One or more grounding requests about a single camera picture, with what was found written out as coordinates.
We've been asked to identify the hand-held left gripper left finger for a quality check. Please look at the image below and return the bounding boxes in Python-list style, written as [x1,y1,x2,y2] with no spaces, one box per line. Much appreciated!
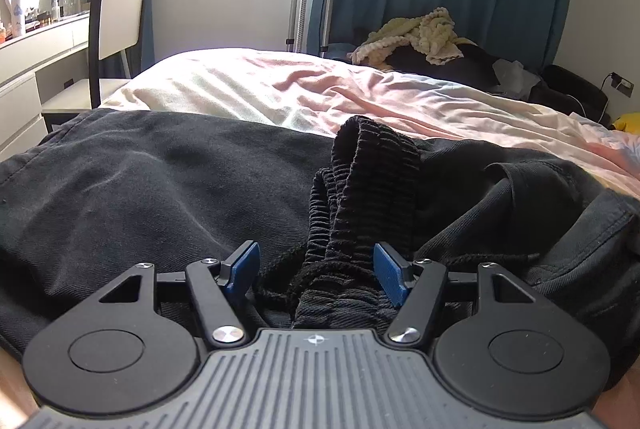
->
[96,240,262,348]

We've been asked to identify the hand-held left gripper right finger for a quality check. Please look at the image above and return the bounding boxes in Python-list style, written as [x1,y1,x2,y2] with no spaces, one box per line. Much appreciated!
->
[374,243,539,350]

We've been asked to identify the black pants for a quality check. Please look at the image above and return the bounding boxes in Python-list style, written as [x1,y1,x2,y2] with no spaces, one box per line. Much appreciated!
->
[0,108,640,390]

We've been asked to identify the bed with pastel sheet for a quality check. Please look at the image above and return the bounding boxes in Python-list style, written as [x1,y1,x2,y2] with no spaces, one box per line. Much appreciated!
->
[97,48,640,200]

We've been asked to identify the black cloth pile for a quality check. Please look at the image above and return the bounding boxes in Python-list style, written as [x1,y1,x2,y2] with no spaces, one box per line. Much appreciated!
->
[387,43,503,90]

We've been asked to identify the white plastic bag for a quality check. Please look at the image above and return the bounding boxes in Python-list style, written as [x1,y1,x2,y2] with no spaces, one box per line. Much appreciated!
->
[491,58,542,104]

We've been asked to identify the cream knitted blanket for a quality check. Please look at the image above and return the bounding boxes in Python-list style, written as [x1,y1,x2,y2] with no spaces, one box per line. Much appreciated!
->
[346,7,467,68]

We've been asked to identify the black sofa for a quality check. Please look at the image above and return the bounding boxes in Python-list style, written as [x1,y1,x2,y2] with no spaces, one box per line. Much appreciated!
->
[529,64,609,124]

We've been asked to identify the yellow plush toy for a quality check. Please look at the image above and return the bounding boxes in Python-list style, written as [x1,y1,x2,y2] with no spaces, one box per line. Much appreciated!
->
[611,112,640,133]

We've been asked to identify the white chair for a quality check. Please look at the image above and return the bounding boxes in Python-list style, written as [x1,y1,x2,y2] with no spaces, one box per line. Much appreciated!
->
[41,0,149,132]

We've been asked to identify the white dresser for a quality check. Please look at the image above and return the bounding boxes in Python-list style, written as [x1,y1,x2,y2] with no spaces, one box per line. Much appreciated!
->
[0,13,92,150]

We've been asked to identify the white spray bottle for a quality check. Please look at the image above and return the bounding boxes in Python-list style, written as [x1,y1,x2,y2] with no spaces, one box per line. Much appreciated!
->
[11,0,27,38]

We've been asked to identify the white charging cable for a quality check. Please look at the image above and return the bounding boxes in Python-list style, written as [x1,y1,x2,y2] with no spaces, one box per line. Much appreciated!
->
[569,76,616,122]

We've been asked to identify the wall socket with charger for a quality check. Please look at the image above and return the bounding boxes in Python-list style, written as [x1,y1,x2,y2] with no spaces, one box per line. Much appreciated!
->
[610,72,636,98]

